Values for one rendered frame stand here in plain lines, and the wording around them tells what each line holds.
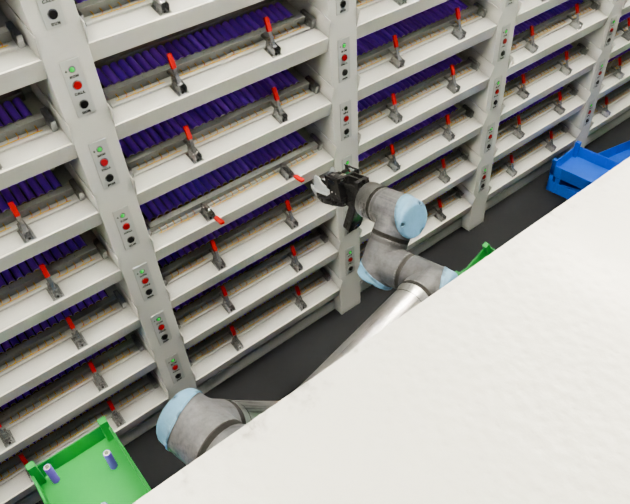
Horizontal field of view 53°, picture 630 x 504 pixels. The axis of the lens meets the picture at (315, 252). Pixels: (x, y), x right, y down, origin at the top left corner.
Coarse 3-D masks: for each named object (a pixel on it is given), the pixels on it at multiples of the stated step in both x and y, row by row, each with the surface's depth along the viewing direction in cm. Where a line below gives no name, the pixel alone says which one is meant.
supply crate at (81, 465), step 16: (96, 432) 156; (112, 432) 154; (64, 448) 152; (80, 448) 155; (96, 448) 157; (112, 448) 157; (32, 464) 146; (64, 464) 154; (80, 464) 154; (96, 464) 154; (128, 464) 153; (48, 480) 151; (64, 480) 151; (80, 480) 151; (96, 480) 151; (112, 480) 150; (128, 480) 150; (144, 480) 144; (48, 496) 148; (64, 496) 148; (80, 496) 148; (96, 496) 148; (112, 496) 147; (128, 496) 147
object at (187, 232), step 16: (304, 128) 194; (320, 144) 188; (304, 160) 187; (320, 160) 188; (272, 176) 182; (304, 176) 185; (256, 192) 178; (272, 192) 180; (176, 208) 172; (224, 208) 174; (240, 208) 175; (256, 208) 181; (192, 224) 170; (208, 224) 170; (224, 224) 176; (160, 240) 166; (176, 240) 166; (192, 240) 171; (160, 256) 167
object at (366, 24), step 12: (360, 0) 173; (372, 0) 174; (384, 0) 176; (396, 0) 175; (408, 0) 177; (420, 0) 178; (432, 0) 181; (444, 0) 185; (360, 12) 171; (372, 12) 172; (384, 12) 172; (396, 12) 174; (408, 12) 178; (360, 24) 168; (372, 24) 171; (384, 24) 175; (360, 36) 172
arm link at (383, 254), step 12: (372, 240) 145; (384, 240) 143; (396, 240) 142; (372, 252) 144; (384, 252) 143; (396, 252) 143; (408, 252) 143; (360, 264) 146; (372, 264) 144; (384, 264) 142; (396, 264) 141; (360, 276) 146; (372, 276) 144; (384, 276) 143; (384, 288) 145
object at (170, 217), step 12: (312, 144) 188; (288, 156) 184; (300, 156) 187; (264, 168) 181; (276, 168) 183; (240, 180) 177; (252, 180) 180; (264, 180) 180; (216, 192) 174; (228, 192) 176; (240, 192) 177; (192, 204) 170; (216, 204) 173; (168, 216) 167; (180, 216) 170; (192, 216) 170; (156, 228) 166
